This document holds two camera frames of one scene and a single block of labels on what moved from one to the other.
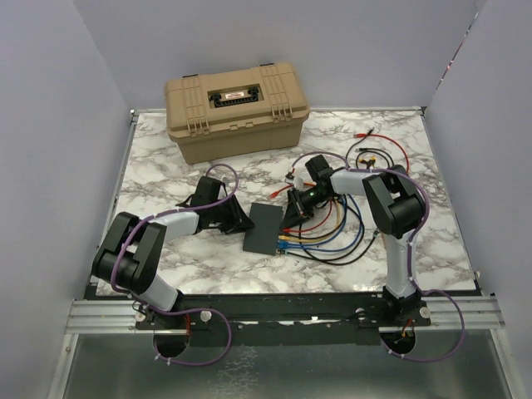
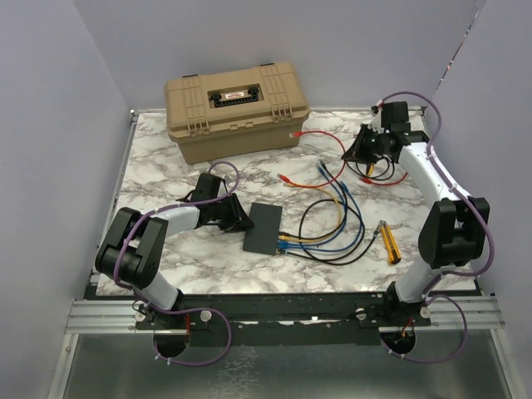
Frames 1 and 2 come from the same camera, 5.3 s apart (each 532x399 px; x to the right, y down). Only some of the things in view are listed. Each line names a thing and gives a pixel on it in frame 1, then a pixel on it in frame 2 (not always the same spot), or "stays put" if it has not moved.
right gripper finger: [295, 209] to [360, 149]
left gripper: [236, 223] stays put
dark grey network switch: [263, 238] stays put
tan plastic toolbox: [238, 112] stays put
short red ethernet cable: [274, 194] to [298, 134]
